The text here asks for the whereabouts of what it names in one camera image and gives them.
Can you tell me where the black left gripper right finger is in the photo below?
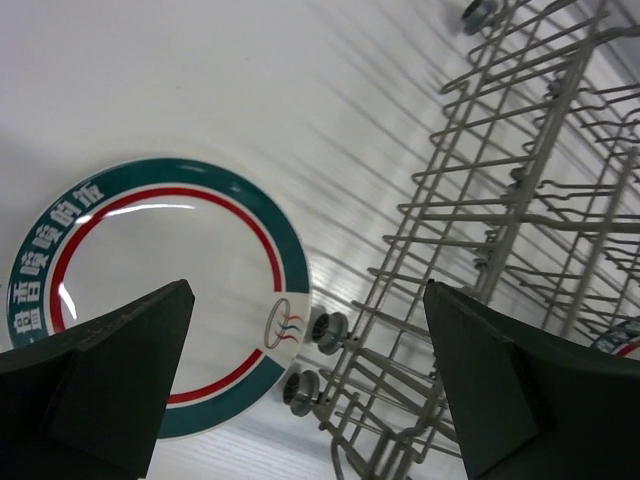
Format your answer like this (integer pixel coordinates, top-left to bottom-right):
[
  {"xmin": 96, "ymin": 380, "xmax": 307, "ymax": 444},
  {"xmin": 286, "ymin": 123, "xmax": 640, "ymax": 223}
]
[{"xmin": 424, "ymin": 280, "xmax": 639, "ymax": 479}]

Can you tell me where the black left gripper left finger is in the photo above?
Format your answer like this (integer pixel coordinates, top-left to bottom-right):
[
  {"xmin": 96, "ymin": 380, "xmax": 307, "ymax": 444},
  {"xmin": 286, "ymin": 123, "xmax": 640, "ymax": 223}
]
[{"xmin": 1, "ymin": 279, "xmax": 194, "ymax": 479}]

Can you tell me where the teal red rimmed plate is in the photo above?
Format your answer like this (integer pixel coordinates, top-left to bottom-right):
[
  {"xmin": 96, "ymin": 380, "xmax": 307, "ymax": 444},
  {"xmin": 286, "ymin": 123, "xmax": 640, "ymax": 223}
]
[
  {"xmin": 6, "ymin": 158, "xmax": 311, "ymax": 439},
  {"xmin": 591, "ymin": 317, "xmax": 639, "ymax": 359}
]

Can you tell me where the grey wire dish rack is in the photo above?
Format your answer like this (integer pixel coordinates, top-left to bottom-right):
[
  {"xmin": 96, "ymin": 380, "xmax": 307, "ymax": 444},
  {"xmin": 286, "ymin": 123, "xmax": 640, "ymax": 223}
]
[{"xmin": 283, "ymin": 1, "xmax": 639, "ymax": 479}]

